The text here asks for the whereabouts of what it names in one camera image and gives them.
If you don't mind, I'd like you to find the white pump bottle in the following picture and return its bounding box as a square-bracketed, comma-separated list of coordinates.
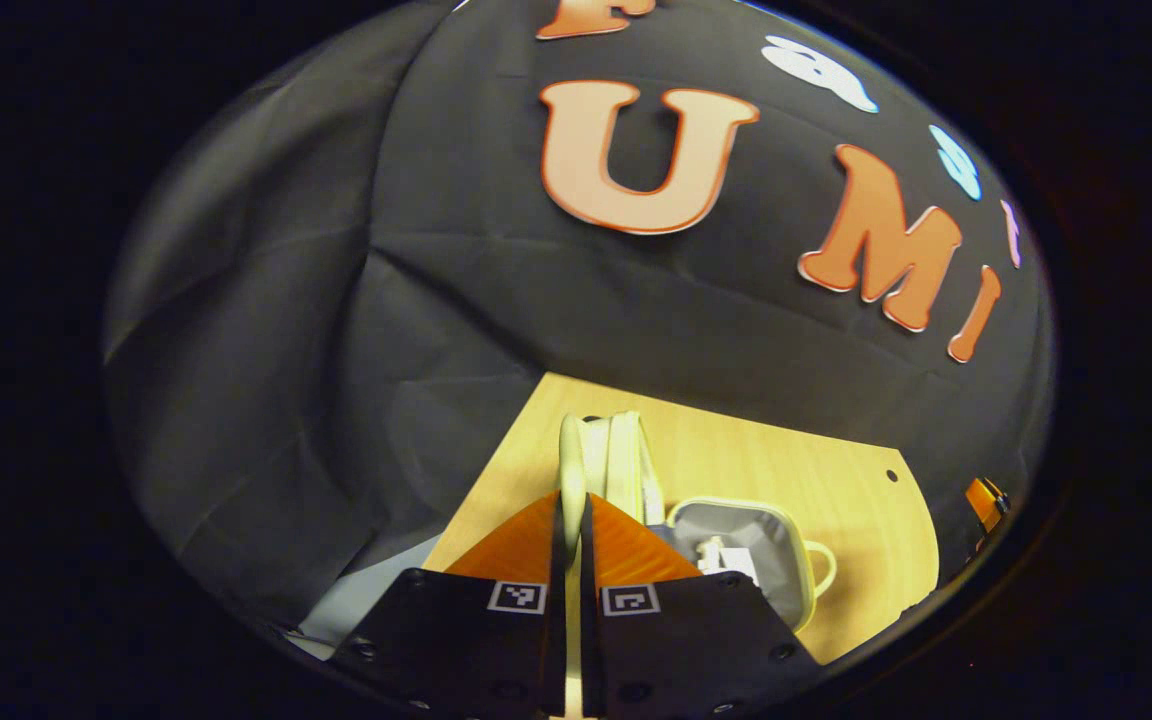
[696, 537, 759, 591]

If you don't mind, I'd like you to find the black backdrop cloth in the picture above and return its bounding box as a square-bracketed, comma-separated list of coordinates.
[101, 0, 1052, 641]

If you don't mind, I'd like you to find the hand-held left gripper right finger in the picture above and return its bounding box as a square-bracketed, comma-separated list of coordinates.
[581, 492, 822, 720]

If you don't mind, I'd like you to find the pale yellow small suitcase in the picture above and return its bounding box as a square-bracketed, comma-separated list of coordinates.
[556, 410, 837, 716]

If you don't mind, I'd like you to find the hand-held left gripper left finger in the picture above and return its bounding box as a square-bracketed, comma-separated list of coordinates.
[331, 490, 569, 720]

